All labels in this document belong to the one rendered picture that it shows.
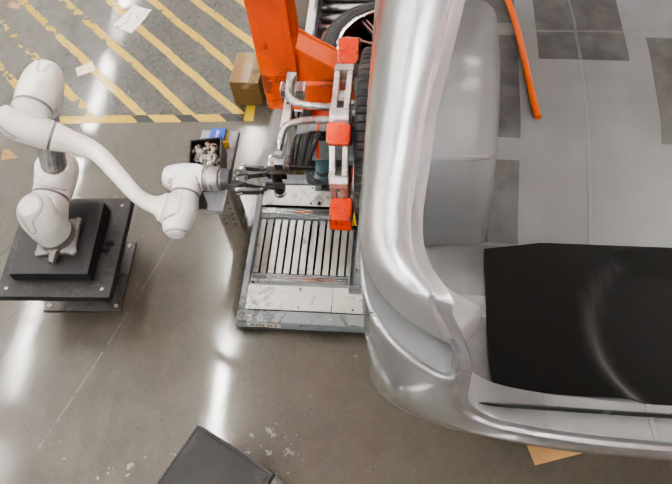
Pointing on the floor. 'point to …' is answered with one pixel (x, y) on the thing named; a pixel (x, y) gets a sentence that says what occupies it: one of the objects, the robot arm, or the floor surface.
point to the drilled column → (234, 213)
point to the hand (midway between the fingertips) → (276, 180)
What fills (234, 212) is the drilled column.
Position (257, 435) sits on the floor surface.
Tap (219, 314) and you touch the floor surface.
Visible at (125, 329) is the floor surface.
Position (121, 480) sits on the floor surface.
